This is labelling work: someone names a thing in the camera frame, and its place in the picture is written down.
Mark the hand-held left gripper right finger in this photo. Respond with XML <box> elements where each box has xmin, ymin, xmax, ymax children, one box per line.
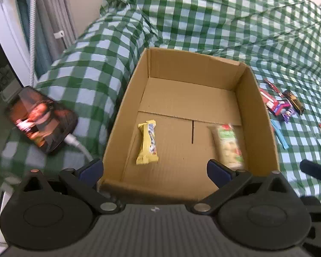
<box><xmin>191</xmin><ymin>159</ymin><xmax>296</xmax><ymax>216</ymax></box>

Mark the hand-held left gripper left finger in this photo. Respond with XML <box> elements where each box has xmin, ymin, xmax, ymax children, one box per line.
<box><xmin>23</xmin><ymin>158</ymin><xmax>122</xmax><ymax>215</ymax></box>

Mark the green white snack packet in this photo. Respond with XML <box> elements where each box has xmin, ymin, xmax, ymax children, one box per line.
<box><xmin>208</xmin><ymin>124</ymin><xmax>245</xmax><ymax>170</ymax></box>

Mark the cardboard box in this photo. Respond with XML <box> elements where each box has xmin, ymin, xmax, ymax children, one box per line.
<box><xmin>98</xmin><ymin>47</ymin><xmax>281</xmax><ymax>206</ymax></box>

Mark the light blue stick packet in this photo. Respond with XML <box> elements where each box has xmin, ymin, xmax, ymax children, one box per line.
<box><xmin>270</xmin><ymin>119</ymin><xmax>290</xmax><ymax>150</ymax></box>

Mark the purple wrapped candy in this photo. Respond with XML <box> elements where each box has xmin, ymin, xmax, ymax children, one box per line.
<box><xmin>281</xmin><ymin>107</ymin><xmax>296</xmax><ymax>124</ymax></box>

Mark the black yellow snack bar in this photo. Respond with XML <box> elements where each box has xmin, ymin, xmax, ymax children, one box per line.
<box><xmin>282</xmin><ymin>90</ymin><xmax>306</xmax><ymax>115</ymax></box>

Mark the black smartphone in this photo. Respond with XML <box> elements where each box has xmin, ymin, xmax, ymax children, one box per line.
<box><xmin>4</xmin><ymin>86</ymin><xmax>79</xmax><ymax>155</ymax></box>

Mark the red white snack packet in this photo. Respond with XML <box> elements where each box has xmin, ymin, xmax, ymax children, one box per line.
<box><xmin>259</xmin><ymin>88</ymin><xmax>285</xmax><ymax>116</ymax></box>

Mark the thin red stick packet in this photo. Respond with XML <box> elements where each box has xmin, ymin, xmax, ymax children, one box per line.
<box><xmin>263</xmin><ymin>78</ymin><xmax>283</xmax><ymax>95</ymax></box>

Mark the green white gingham blanket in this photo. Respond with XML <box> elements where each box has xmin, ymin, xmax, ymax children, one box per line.
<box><xmin>0</xmin><ymin>0</ymin><xmax>321</xmax><ymax>201</ymax></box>

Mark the grey pleated curtain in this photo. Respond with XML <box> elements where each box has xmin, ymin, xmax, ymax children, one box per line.
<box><xmin>36</xmin><ymin>0</ymin><xmax>77</xmax><ymax>50</ymax></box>

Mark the white charging cable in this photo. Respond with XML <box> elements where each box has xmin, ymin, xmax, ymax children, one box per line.
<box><xmin>64</xmin><ymin>135</ymin><xmax>97</xmax><ymax>164</ymax></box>

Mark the white corrugated hose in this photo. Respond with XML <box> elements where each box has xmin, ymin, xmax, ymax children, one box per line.
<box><xmin>28</xmin><ymin>0</ymin><xmax>38</xmax><ymax>87</ymax></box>

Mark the white window frame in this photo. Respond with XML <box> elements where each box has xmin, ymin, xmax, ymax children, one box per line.
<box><xmin>0</xmin><ymin>0</ymin><xmax>31</xmax><ymax>86</ymax></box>

